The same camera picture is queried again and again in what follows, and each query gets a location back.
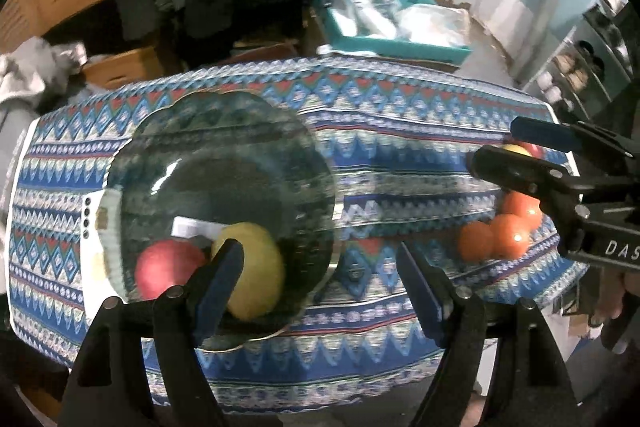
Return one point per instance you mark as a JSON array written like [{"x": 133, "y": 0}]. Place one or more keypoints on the teal box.
[{"x": 350, "y": 42}]

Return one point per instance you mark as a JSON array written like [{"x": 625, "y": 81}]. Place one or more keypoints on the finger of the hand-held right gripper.
[
  {"x": 545, "y": 133},
  {"x": 515, "y": 167}
]

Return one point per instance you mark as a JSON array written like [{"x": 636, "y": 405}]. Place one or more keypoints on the metal shelf rack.
[{"x": 595, "y": 47}]

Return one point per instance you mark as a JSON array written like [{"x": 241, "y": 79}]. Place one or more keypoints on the white cup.
[
  {"x": 554, "y": 95},
  {"x": 546, "y": 82}
]

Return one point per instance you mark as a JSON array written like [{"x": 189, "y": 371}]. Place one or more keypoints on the orange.
[
  {"x": 475, "y": 242},
  {"x": 510, "y": 234},
  {"x": 522, "y": 207}
]

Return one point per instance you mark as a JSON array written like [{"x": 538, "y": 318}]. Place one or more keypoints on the pinkish red apple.
[{"x": 165, "y": 267}]

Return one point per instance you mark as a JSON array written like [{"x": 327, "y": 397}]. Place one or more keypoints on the scalloped glass plate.
[{"x": 225, "y": 157}]

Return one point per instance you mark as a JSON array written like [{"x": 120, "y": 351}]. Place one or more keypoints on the blue patterned tablecloth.
[{"x": 400, "y": 177}]

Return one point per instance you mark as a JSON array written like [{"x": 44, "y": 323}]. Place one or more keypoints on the clear plastic bag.
[{"x": 435, "y": 24}]

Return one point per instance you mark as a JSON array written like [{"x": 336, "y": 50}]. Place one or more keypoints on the white rectangular card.
[{"x": 95, "y": 252}]

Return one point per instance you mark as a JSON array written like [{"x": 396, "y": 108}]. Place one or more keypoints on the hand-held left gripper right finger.
[{"x": 421, "y": 289}]

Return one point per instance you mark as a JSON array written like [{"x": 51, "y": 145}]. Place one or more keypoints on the grey cloth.
[{"x": 30, "y": 67}]

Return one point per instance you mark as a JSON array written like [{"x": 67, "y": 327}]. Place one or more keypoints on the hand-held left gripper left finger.
[{"x": 220, "y": 289}]

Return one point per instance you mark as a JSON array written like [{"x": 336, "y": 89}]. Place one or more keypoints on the dark red apple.
[{"x": 525, "y": 150}]

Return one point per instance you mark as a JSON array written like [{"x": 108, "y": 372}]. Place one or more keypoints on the white paper slip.
[{"x": 192, "y": 227}]

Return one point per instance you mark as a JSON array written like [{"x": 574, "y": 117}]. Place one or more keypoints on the person's right hand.
[{"x": 607, "y": 307}]

